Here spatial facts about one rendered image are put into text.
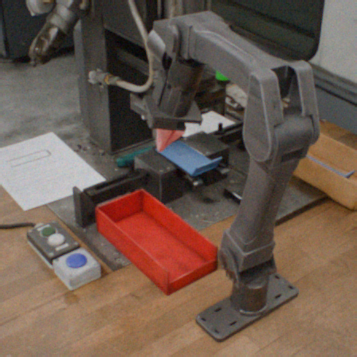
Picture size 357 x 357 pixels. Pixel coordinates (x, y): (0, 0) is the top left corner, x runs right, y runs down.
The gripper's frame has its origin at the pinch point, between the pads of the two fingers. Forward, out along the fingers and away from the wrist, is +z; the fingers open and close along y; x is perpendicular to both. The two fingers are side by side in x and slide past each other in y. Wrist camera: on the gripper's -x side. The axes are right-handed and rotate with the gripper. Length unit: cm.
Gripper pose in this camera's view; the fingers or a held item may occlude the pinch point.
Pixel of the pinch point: (160, 146)
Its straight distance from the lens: 118.7
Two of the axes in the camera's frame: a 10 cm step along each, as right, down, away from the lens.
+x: 2.5, 6.7, -6.9
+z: -2.8, 7.4, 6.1
